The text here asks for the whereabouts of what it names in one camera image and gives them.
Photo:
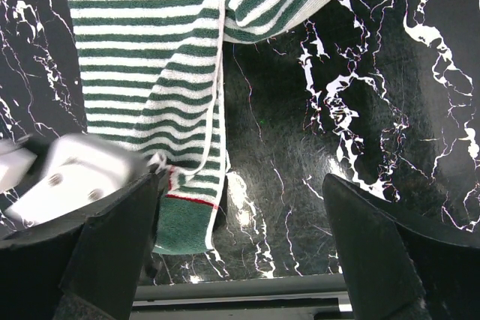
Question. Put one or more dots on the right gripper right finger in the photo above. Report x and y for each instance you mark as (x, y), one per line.
(398, 264)

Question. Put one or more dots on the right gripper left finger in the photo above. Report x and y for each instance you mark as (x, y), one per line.
(92, 256)

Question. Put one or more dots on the green white striped towel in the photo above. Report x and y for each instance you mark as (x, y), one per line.
(152, 80)

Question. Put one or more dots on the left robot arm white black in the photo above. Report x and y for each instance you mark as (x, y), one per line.
(73, 171)

